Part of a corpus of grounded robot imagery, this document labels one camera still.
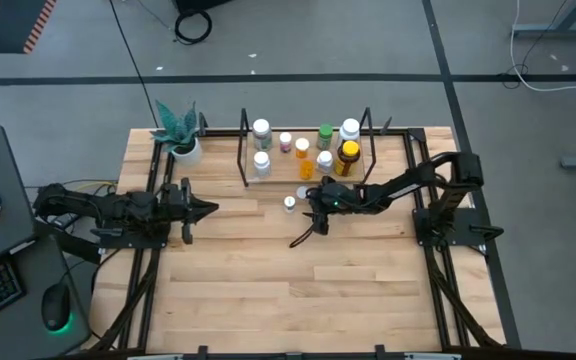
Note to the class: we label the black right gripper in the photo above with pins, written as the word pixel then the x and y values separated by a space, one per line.
pixel 328 200

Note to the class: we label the dark mat orange striped edges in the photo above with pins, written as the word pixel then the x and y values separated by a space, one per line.
pixel 8 25

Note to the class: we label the black power adapter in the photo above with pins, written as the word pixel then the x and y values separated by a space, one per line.
pixel 70 221

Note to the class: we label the small bottle pink label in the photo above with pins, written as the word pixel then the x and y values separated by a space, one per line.
pixel 285 138

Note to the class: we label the small white printed-cap bottle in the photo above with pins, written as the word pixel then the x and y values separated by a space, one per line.
pixel 289 201

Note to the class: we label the wooden shelf black metal frame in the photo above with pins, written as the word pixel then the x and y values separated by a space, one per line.
pixel 280 172

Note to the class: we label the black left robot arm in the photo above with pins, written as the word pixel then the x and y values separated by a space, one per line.
pixel 93 207

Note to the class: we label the black box on floor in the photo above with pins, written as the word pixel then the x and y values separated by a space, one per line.
pixel 198 4

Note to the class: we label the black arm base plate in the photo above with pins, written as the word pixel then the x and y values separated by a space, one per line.
pixel 470 227
pixel 133 243

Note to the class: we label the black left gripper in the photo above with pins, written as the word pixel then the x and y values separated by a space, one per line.
pixel 173 205

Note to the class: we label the green cap medicine bottle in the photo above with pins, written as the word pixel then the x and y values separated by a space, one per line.
pixel 325 131

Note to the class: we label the dark grey desk top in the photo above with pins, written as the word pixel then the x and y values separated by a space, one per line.
pixel 28 345

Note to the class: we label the large clear bottle green label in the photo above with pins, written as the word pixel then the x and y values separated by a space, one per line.
pixel 261 126

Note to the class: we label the tall white bottle white cap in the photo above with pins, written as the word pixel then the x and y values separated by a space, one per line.
pixel 351 127

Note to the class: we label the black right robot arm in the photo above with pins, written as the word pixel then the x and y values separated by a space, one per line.
pixel 408 185

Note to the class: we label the black computer mouse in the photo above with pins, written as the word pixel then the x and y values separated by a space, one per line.
pixel 55 305

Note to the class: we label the grey metal desk frame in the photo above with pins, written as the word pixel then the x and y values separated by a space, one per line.
pixel 558 31

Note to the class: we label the white medicine bottle white cap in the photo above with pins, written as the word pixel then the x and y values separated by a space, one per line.
pixel 325 157
pixel 261 159

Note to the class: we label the black aluminium table frame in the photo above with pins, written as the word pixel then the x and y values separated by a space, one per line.
pixel 220 133

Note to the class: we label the amber bottle yellow cap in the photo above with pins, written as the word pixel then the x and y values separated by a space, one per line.
pixel 350 149

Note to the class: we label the green plant in white pot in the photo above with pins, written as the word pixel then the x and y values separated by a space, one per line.
pixel 188 155

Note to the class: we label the orange pill bottle white cap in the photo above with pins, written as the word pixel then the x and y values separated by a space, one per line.
pixel 302 144
pixel 306 171

